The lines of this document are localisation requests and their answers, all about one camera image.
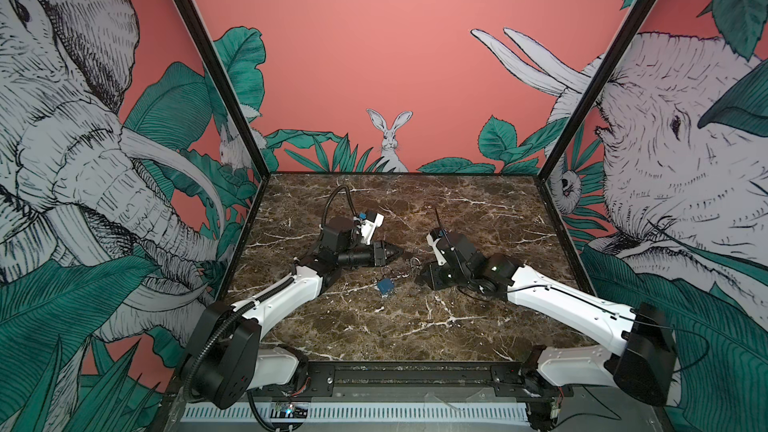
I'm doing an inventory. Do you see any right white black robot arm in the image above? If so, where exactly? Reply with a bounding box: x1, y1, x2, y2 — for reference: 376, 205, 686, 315
417, 228, 685, 406

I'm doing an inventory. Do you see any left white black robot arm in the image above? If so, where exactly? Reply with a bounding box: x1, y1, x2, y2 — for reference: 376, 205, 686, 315
177, 210, 403, 409

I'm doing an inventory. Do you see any blue padlock left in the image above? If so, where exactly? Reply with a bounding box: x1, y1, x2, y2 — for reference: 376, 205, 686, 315
376, 278, 395, 297

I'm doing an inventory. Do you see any small green circuit board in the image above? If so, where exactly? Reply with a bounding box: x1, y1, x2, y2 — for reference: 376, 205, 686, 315
270, 402, 310, 422

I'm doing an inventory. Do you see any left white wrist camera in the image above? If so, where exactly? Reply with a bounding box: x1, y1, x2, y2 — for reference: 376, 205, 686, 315
358, 210, 384, 245

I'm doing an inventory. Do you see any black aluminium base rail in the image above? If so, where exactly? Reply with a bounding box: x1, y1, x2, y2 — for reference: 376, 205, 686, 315
170, 361, 646, 400

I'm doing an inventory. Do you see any white ventilated cable duct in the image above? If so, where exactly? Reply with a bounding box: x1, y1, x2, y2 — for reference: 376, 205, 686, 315
179, 401, 532, 425

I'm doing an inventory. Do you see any left black frame post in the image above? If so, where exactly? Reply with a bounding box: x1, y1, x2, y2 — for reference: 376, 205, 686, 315
148, 0, 271, 181

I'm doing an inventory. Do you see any black frame post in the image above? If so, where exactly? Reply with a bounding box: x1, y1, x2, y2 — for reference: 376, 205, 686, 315
148, 0, 271, 181
537, 0, 657, 182

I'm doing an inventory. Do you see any right black frame post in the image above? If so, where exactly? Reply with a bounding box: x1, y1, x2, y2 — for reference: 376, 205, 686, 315
537, 0, 657, 182

